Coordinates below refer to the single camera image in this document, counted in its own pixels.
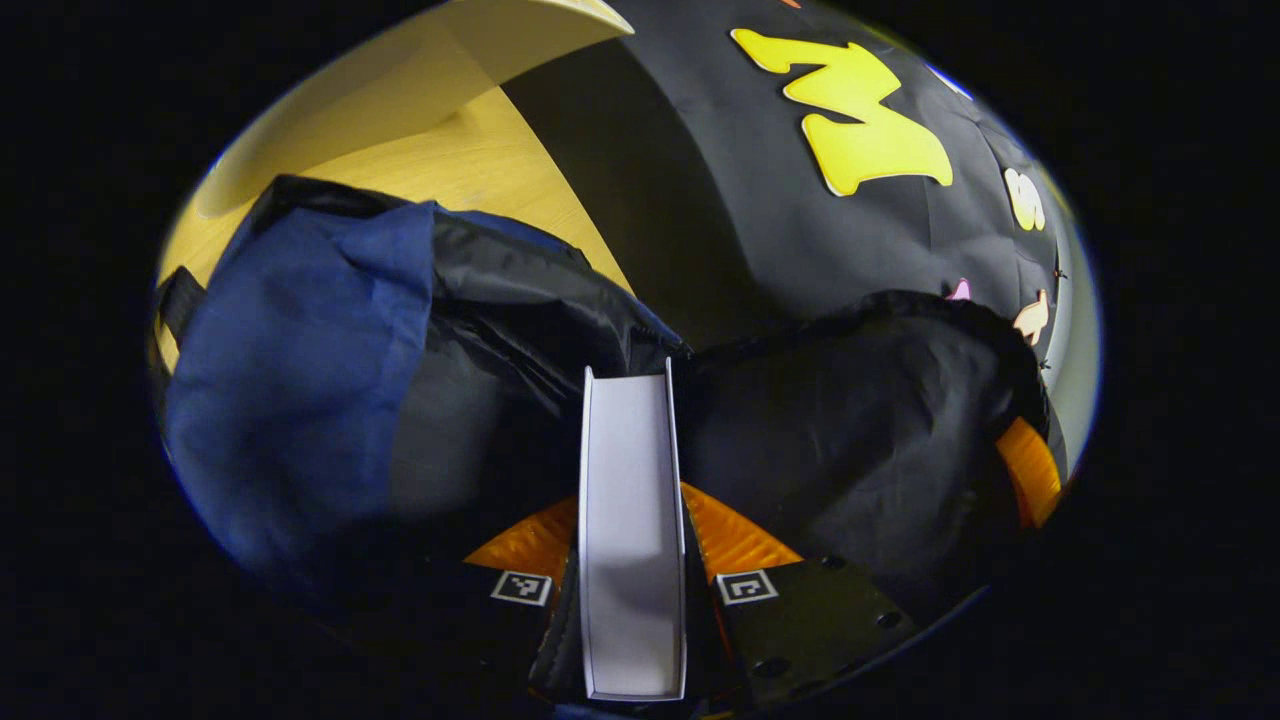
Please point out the pale white book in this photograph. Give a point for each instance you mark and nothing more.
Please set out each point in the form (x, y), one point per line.
(630, 500)

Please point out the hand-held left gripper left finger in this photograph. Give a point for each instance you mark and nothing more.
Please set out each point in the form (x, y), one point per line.
(560, 650)

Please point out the white plastic bookshelf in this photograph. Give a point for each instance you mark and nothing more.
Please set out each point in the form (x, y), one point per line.
(420, 60)

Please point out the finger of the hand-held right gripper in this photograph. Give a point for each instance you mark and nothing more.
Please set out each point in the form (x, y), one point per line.
(1030, 470)

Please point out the black backdrop cloth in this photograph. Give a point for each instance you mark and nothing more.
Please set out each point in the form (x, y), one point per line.
(720, 200)

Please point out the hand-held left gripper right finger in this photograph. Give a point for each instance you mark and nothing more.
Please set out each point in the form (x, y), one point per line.
(800, 630)

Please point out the blue schoolbag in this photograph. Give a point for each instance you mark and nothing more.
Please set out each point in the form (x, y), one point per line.
(300, 380)

